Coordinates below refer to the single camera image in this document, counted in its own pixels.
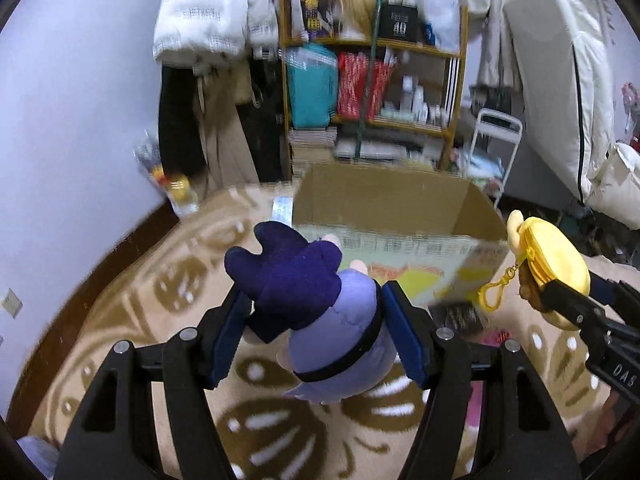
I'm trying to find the folded cloths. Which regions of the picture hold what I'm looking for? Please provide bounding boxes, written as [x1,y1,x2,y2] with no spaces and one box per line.
[462,152,505,181]

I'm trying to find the cream pillow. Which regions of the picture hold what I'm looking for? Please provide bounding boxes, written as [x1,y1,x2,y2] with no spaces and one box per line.
[587,142,640,232]

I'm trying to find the printed cardboard box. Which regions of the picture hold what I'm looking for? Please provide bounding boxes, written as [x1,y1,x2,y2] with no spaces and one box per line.
[291,162,510,307]

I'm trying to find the light curtain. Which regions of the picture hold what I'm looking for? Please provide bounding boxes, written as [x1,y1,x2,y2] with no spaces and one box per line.
[265,0,526,87]

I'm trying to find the row of small bottles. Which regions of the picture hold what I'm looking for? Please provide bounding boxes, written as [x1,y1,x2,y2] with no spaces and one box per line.
[400,75,452,127]

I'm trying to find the stack of books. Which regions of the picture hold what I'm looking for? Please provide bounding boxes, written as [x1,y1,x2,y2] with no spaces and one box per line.
[289,127,339,179]

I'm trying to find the black hanging bag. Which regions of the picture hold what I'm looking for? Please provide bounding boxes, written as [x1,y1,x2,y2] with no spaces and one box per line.
[235,60,292,184]

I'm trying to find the printed purple bag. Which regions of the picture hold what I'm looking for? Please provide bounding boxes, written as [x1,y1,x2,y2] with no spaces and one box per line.
[285,0,337,42]

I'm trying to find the purple plush doll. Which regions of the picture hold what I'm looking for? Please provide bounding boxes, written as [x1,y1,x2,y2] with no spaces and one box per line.
[224,220,401,406]

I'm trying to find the beige hanging garment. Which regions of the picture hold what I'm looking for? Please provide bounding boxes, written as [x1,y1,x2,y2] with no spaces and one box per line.
[195,60,262,187]

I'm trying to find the green pole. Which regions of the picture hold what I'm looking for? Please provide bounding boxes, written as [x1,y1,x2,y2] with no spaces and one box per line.
[352,0,389,162]

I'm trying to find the white plastic bag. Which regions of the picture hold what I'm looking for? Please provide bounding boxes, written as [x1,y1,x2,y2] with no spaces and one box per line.
[422,0,462,54]

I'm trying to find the wooden shelf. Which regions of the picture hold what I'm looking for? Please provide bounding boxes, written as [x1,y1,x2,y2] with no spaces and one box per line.
[277,0,469,172]

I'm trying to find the wall outlet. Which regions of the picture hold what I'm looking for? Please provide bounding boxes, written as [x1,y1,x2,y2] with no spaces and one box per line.
[0,287,24,319]

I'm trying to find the red patterned bag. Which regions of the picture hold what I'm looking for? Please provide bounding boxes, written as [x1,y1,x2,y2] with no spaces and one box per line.
[337,50,397,122]

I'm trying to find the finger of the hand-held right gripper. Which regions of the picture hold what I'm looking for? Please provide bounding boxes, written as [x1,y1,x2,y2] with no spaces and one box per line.
[589,271,640,313]
[540,280,640,343]

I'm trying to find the white mattress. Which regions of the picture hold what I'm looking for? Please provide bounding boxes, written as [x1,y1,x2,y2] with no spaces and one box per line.
[502,0,617,207]

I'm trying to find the teal bag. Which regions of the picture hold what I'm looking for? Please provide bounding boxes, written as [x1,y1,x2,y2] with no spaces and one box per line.
[286,42,340,129]

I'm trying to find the black packet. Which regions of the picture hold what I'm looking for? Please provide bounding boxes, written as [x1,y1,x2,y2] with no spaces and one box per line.
[430,302,484,334]

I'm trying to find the yellow plush pouch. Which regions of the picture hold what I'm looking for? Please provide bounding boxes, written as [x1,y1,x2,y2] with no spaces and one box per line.
[479,210,592,332]

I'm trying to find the white cart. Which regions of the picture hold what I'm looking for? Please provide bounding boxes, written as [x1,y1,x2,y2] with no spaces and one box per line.
[462,109,524,211]

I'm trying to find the beige patterned blanket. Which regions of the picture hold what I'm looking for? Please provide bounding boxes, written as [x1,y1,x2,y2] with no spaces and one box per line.
[30,185,640,480]

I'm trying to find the white puffer jacket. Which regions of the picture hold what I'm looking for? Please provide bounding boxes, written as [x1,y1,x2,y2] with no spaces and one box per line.
[152,0,279,64]

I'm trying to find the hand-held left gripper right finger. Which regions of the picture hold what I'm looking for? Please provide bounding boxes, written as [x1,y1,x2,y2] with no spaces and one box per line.
[382,281,583,480]

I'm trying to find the blonde wig head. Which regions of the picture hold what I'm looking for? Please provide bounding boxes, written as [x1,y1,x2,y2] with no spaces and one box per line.
[332,0,379,37]

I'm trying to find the dark hanging coat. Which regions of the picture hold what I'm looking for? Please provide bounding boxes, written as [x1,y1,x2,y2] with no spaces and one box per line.
[159,62,208,184]

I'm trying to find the black box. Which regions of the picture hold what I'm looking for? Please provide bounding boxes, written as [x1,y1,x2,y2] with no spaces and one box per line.
[377,2,421,44]

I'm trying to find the plastic bag of toys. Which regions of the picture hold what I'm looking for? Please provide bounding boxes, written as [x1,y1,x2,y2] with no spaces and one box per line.
[134,132,202,219]

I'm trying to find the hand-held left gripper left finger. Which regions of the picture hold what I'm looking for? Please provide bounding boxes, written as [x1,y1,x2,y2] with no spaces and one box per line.
[52,285,256,480]

